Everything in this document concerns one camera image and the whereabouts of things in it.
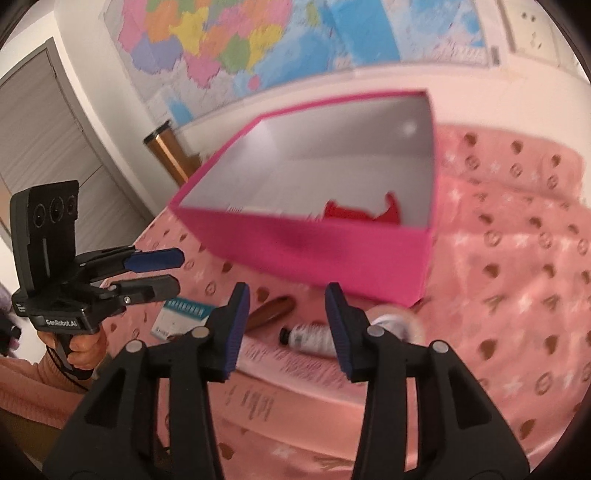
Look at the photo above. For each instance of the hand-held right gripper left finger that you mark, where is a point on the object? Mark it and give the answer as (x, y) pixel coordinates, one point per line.
(236, 332)

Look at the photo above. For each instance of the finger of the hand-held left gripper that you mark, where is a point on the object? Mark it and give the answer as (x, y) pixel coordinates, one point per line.
(159, 287)
(154, 261)

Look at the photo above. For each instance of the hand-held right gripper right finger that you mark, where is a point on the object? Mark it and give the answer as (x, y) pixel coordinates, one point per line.
(338, 332)

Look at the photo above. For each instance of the white teal medicine box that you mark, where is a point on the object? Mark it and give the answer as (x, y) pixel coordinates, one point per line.
(178, 321)

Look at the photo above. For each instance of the pink cardboard box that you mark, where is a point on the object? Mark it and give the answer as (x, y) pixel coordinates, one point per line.
(332, 258)

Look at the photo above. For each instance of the person's left forearm pink sleeve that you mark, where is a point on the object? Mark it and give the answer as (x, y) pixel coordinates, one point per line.
(32, 392)

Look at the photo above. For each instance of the person's left hand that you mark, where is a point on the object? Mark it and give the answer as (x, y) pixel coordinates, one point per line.
(85, 350)

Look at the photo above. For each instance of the white hand cream tube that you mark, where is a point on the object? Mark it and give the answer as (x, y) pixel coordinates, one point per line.
(311, 340)

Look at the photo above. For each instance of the brown wooden object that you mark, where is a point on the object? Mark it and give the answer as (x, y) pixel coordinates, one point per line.
(270, 311)

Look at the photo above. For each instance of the clear tape roll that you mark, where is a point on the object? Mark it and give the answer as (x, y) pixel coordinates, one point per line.
(397, 321)

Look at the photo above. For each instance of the copper tumbler with black lid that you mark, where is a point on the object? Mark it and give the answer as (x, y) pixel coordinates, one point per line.
(168, 154)

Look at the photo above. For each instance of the red item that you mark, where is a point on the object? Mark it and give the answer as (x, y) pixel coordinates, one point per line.
(344, 213)

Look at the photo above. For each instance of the grey wardrobe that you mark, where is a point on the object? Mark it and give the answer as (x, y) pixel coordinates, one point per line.
(51, 129)

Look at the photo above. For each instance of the pink printed blanket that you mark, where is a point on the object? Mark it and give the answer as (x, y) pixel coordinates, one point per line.
(498, 277)

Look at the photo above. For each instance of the colourful wall map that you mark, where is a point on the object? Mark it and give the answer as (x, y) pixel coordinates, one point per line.
(277, 41)

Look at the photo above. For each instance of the white wall socket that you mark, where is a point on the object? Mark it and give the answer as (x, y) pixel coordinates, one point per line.
(531, 27)

